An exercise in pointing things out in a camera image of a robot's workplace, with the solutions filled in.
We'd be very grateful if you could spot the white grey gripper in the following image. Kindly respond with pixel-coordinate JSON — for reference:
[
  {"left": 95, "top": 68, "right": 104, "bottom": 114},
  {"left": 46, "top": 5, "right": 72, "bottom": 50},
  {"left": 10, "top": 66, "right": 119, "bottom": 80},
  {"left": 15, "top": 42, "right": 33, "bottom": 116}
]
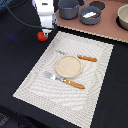
[{"left": 32, "top": 0, "right": 57, "bottom": 37}]

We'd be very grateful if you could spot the red tomato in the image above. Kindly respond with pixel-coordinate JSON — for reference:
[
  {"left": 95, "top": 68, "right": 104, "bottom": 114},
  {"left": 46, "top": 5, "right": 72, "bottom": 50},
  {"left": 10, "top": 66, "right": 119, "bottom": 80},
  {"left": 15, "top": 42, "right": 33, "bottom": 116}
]
[{"left": 37, "top": 32, "right": 48, "bottom": 41}]

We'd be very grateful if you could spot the white fish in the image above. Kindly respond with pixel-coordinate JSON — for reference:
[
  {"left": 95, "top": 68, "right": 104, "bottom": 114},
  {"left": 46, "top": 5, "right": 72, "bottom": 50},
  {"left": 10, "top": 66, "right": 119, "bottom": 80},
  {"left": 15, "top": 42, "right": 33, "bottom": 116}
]
[{"left": 83, "top": 12, "right": 96, "bottom": 18}]

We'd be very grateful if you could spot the brown sausage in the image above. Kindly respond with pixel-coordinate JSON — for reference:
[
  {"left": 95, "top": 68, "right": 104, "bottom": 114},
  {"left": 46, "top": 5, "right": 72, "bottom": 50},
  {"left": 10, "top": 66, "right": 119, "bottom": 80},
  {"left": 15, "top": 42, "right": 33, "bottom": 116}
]
[{"left": 88, "top": 14, "right": 100, "bottom": 18}]

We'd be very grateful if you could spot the grey frying pan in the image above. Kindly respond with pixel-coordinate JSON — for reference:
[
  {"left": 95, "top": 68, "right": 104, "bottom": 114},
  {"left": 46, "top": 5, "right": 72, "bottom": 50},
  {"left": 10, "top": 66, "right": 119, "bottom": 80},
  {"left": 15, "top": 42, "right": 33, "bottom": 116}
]
[{"left": 80, "top": 0, "right": 102, "bottom": 25}]

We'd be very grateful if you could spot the grey cooking pot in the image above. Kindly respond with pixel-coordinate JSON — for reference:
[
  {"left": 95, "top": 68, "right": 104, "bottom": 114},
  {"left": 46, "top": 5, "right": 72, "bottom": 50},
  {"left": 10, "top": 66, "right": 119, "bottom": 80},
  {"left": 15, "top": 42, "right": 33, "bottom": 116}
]
[{"left": 58, "top": 0, "right": 79, "bottom": 20}]

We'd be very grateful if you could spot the black round burner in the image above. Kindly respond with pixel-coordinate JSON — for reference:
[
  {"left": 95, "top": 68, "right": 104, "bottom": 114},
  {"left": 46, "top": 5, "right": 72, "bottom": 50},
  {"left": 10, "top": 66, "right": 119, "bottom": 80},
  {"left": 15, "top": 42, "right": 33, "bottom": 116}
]
[{"left": 89, "top": 1, "right": 105, "bottom": 10}]

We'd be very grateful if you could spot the round beige plate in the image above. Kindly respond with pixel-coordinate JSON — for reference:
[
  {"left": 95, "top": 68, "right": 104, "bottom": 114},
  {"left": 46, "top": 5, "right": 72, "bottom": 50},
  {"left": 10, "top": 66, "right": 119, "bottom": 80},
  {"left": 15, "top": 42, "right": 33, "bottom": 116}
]
[{"left": 55, "top": 55, "right": 82, "bottom": 78}]

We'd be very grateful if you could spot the brown stove board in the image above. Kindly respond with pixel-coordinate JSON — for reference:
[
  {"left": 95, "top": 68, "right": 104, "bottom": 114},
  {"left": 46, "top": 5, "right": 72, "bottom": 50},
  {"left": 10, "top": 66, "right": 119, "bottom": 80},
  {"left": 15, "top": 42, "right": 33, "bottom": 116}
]
[{"left": 55, "top": 0, "right": 128, "bottom": 43}]

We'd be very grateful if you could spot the cream bowl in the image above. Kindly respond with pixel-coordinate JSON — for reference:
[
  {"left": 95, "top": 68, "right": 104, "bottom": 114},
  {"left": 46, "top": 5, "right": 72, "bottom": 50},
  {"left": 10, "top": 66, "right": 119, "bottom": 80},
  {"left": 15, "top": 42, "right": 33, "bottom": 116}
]
[{"left": 118, "top": 4, "right": 128, "bottom": 30}]

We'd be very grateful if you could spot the beige woven placemat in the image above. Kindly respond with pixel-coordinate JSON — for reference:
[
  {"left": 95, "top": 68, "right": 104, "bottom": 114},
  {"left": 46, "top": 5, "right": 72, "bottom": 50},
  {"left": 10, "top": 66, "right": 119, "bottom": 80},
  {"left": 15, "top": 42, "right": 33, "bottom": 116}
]
[{"left": 13, "top": 32, "right": 113, "bottom": 128}]

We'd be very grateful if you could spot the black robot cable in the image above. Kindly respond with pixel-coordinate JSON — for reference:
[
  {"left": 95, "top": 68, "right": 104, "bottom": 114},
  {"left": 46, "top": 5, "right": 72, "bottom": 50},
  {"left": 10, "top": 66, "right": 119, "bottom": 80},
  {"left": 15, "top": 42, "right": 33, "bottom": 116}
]
[{"left": 0, "top": 0, "right": 43, "bottom": 30}]

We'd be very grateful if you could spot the knife with orange handle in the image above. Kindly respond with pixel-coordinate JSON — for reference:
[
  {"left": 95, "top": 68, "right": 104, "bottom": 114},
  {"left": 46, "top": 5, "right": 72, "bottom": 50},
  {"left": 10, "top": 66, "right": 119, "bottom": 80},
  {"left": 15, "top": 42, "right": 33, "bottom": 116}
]
[{"left": 55, "top": 50, "right": 97, "bottom": 62}]

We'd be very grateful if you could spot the fork with orange handle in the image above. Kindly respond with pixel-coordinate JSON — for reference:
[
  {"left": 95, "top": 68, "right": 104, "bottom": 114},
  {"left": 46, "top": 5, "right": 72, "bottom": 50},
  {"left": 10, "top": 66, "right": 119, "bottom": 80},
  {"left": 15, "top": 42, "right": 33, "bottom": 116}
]
[{"left": 44, "top": 71, "right": 85, "bottom": 89}]

